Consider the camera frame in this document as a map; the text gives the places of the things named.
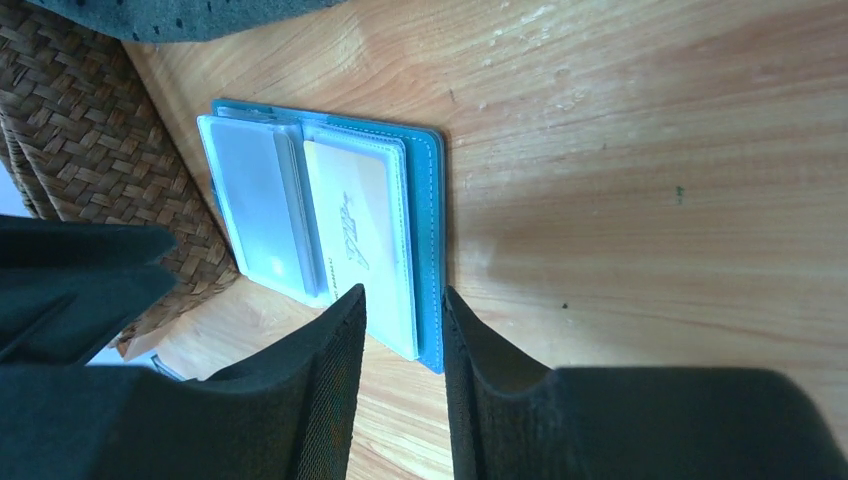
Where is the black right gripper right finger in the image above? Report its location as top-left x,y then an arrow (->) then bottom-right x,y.
443,289 -> 847,479

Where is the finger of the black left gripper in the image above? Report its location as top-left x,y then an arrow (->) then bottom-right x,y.
1,216 -> 176,365

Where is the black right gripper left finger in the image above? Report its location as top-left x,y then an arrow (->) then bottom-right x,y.
1,285 -> 366,479

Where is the teal leather card holder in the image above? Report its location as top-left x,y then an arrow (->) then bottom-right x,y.
196,99 -> 447,374

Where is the woven wicker basket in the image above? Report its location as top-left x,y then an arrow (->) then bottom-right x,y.
1,1 -> 238,352

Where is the dark grey dotted cloth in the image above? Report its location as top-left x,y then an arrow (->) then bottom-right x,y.
34,0 -> 342,44

